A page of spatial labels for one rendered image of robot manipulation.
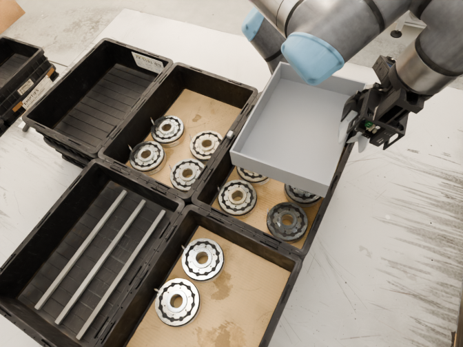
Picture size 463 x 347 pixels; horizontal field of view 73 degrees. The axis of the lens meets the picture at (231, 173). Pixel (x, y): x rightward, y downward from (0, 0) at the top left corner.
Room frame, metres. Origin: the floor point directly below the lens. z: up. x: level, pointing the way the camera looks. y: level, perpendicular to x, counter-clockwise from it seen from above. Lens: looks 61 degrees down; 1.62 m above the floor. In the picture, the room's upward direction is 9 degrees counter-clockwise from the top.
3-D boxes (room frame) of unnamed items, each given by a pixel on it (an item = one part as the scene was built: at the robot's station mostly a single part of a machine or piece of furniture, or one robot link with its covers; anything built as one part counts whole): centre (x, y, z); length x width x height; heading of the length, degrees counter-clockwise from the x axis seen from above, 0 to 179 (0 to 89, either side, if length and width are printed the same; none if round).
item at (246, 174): (0.44, -0.07, 0.86); 0.10 x 0.10 x 0.01
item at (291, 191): (0.36, -0.19, 0.86); 0.10 x 0.10 x 0.01
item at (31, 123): (0.76, 0.36, 0.92); 0.40 x 0.30 x 0.02; 144
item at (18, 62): (1.39, 1.09, 0.37); 0.40 x 0.30 x 0.45; 147
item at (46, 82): (1.32, 0.95, 0.41); 0.31 x 0.02 x 0.16; 147
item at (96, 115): (0.76, 0.36, 0.87); 0.40 x 0.30 x 0.11; 144
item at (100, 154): (0.58, 0.12, 0.92); 0.40 x 0.30 x 0.02; 144
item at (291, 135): (0.40, -0.16, 1.07); 0.27 x 0.20 x 0.05; 147
